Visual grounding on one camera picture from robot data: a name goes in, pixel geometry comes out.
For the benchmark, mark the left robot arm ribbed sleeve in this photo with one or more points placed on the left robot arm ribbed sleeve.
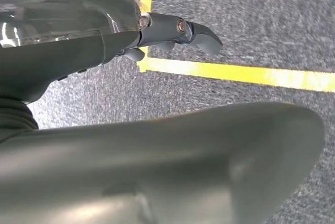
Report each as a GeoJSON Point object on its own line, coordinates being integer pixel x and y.
{"type": "Point", "coordinates": [15, 115]}

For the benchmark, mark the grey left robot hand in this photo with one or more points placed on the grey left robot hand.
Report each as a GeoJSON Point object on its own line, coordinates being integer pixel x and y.
{"type": "Point", "coordinates": [130, 167]}

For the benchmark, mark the yellow floor tape line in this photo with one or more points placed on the yellow floor tape line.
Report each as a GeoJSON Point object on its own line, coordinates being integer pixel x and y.
{"type": "Point", "coordinates": [235, 73]}

